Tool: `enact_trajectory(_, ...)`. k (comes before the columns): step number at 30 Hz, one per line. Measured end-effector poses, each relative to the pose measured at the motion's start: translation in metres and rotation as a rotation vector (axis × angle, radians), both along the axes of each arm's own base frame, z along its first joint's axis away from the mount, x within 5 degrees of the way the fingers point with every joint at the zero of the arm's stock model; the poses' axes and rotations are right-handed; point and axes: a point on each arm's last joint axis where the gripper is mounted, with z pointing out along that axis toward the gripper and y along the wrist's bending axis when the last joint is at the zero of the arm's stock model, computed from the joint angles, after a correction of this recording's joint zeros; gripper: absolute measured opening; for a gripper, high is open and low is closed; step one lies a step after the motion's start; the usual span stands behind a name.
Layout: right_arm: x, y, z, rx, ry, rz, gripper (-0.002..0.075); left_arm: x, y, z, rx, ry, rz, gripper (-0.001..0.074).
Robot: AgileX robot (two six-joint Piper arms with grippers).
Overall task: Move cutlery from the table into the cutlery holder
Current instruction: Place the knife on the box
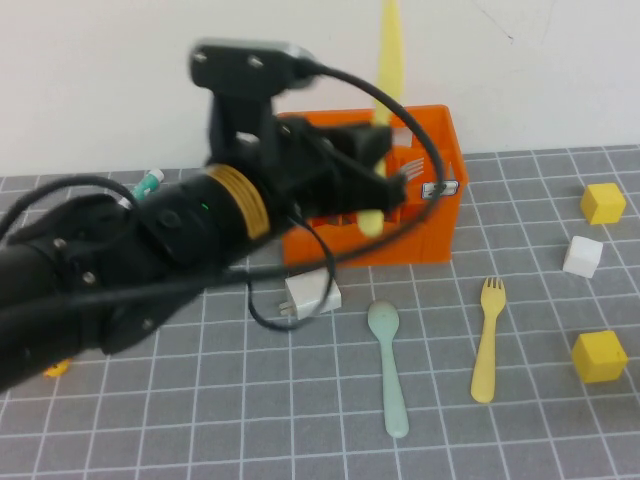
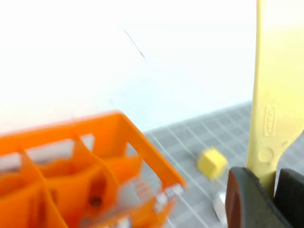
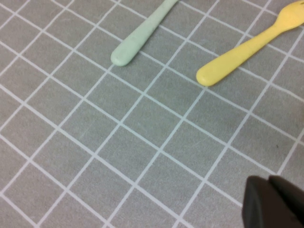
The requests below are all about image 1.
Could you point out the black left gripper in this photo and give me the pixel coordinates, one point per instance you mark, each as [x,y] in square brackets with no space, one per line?
[310,175]

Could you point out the grey plastic fork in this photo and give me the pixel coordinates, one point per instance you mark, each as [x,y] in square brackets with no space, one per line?
[412,169]

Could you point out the yellow plastic knife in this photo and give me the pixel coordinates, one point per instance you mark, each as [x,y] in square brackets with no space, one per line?
[390,55]

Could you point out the green plastic spoon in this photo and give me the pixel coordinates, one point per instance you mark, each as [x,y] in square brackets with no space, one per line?
[392,370]

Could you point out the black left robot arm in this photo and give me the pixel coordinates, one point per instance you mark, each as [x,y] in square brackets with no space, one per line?
[100,260]

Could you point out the orange plastic cutlery holder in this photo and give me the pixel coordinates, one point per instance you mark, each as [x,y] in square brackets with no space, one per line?
[435,235]

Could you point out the white label knife character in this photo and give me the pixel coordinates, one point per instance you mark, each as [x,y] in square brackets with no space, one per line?
[450,189]

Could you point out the white plug charger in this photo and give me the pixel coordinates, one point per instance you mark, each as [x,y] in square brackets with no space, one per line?
[312,295]

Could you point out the yellow plastic fork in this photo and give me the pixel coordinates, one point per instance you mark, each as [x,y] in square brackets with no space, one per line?
[487,350]

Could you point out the white green glue stick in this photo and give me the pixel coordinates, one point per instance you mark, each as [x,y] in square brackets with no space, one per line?
[146,186]

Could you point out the white foam cube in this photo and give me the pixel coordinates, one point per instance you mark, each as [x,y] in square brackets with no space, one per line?
[582,257]

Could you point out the yellow foam cube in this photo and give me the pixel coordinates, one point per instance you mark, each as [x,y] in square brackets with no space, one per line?
[599,358]
[602,204]

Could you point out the grey grid tablecloth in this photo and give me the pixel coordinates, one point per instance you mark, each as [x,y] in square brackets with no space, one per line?
[300,425]

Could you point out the yellow rubber duck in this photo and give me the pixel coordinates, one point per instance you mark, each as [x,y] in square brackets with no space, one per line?
[56,370]

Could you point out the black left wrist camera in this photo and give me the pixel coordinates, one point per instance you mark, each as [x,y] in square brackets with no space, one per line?
[235,62]

